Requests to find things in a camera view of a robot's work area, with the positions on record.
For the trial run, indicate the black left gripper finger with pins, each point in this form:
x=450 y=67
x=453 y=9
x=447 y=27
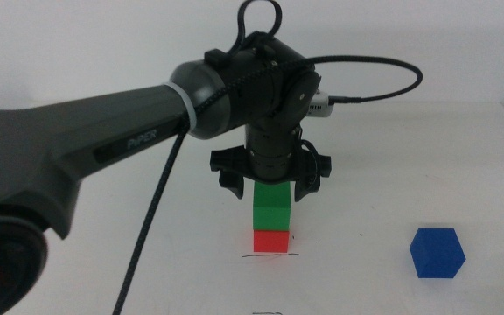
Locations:
x=233 y=184
x=306 y=188

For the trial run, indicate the green cube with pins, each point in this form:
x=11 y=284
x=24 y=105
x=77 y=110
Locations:
x=271 y=207

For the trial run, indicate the red cube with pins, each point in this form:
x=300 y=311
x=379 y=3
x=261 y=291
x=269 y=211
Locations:
x=270 y=241

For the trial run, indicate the blue cube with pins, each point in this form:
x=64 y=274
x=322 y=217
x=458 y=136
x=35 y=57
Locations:
x=437 y=254

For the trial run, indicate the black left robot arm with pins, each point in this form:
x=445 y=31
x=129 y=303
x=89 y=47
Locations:
x=81 y=131

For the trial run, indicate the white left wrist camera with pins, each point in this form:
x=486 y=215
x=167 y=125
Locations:
x=321 y=105

